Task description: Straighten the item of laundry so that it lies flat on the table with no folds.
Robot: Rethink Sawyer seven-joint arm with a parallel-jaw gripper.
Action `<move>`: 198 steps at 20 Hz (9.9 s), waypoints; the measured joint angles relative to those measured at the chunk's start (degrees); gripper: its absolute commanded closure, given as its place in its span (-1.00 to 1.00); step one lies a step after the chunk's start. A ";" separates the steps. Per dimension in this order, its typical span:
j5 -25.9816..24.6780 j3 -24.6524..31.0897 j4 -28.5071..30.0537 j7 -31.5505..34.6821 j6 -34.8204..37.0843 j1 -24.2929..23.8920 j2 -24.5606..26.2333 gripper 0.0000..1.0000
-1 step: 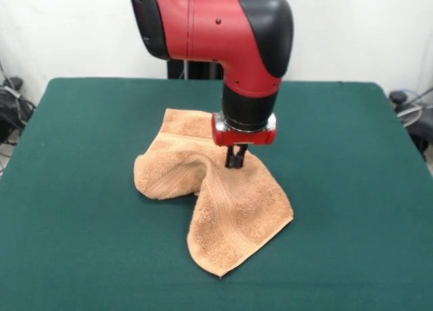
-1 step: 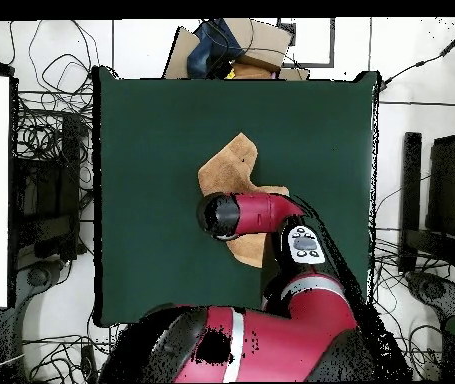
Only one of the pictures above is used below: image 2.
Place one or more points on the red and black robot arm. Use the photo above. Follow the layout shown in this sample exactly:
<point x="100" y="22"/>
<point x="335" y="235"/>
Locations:
<point x="259" y="216"/>

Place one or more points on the black equipment stand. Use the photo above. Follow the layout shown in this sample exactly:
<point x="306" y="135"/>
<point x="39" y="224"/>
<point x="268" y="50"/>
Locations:
<point x="51" y="192"/>

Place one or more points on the blue jeans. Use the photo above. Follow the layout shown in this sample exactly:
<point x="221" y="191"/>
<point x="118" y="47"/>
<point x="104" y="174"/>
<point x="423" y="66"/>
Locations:
<point x="211" y="52"/>

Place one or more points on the dark-framed white board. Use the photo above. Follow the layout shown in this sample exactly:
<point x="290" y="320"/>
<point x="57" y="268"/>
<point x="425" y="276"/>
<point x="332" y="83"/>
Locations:
<point x="333" y="44"/>

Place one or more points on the black chair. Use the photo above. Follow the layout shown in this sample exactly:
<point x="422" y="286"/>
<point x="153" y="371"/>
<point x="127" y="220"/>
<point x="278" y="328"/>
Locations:
<point x="449" y="188"/>

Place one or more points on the black upright post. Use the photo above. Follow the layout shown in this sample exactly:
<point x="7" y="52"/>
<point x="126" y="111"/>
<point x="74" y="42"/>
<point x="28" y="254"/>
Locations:
<point x="411" y="192"/>

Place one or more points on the orange-brown cloth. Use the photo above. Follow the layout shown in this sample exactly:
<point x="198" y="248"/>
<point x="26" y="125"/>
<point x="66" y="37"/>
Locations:
<point x="255" y="72"/>

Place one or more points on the black wheeled stand base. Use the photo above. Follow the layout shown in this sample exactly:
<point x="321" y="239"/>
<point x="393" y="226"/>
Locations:
<point x="39" y="278"/>

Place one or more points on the orange terry towel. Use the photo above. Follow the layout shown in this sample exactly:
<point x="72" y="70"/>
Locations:
<point x="227" y="172"/>

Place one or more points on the dark green table cloth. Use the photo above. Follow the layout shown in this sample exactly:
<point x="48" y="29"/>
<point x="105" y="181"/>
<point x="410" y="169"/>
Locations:
<point x="151" y="260"/>

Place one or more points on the brown cardboard sheet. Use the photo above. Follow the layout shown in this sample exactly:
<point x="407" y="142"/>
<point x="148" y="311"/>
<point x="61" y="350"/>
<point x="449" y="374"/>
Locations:
<point x="179" y="56"/>

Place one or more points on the brown cardboard box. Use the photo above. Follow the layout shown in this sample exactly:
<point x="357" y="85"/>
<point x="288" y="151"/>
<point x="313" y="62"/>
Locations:
<point x="263" y="40"/>

